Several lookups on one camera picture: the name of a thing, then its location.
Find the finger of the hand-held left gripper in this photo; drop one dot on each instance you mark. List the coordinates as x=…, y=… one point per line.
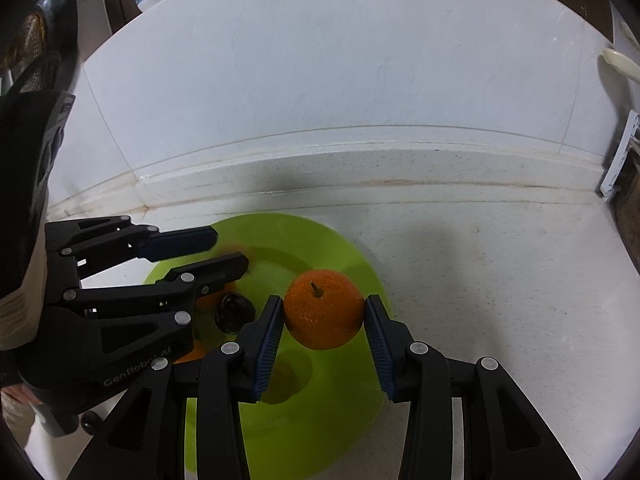
x=220, y=270
x=180, y=242

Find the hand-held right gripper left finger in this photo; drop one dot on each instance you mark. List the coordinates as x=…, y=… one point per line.
x=270, y=342

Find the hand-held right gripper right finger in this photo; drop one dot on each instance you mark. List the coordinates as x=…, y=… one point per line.
x=378, y=342

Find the orange with stem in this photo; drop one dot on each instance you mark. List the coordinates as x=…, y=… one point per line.
x=322, y=317

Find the green plate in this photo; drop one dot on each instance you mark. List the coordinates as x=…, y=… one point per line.
x=325, y=410

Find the black frying pan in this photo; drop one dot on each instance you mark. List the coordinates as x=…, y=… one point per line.
x=60, y=25

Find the white framed pot rack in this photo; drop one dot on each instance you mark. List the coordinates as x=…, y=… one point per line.
x=619, y=160

